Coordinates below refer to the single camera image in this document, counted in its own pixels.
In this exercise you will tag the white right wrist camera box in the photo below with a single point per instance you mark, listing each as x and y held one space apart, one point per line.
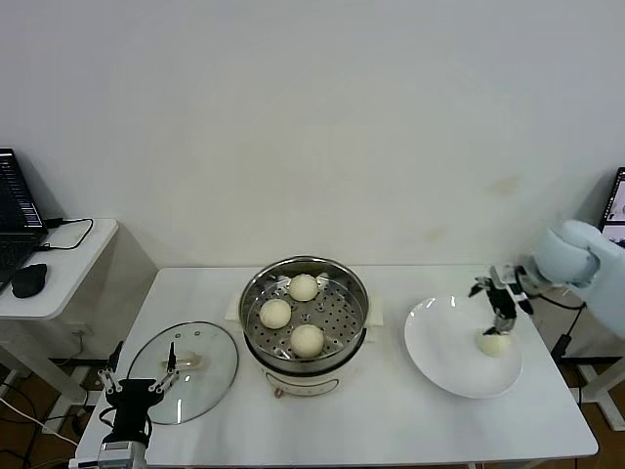
503 273

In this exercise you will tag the white round plate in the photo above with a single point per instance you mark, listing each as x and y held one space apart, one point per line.
425 317

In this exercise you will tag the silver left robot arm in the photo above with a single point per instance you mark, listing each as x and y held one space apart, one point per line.
122 454

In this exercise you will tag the cream electric cooker base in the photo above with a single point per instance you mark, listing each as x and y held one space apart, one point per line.
303 383

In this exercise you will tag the grey laptop with image windows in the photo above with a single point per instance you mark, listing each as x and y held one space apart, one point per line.
615 205

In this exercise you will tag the black computer mouse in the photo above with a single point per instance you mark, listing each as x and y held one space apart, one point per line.
29 279

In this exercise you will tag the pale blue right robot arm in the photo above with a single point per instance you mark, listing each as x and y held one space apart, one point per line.
566 254

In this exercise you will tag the white side table with mouse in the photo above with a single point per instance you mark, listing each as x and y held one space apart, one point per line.
73 273

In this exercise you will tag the white steamed baozi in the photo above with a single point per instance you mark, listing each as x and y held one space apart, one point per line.
307 340
276 313
304 287
494 346

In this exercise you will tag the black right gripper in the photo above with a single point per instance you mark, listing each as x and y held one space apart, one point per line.
503 300

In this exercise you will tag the black laptop with dark screen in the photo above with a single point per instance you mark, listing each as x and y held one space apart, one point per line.
14 205

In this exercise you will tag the stainless steel steamer basket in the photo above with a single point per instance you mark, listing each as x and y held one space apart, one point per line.
342 312

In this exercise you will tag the white wall socket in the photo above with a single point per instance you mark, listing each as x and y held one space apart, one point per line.
82 330

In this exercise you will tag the white side table with label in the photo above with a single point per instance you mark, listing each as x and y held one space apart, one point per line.
600 386

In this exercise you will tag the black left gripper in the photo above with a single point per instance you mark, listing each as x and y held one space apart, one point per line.
132 398

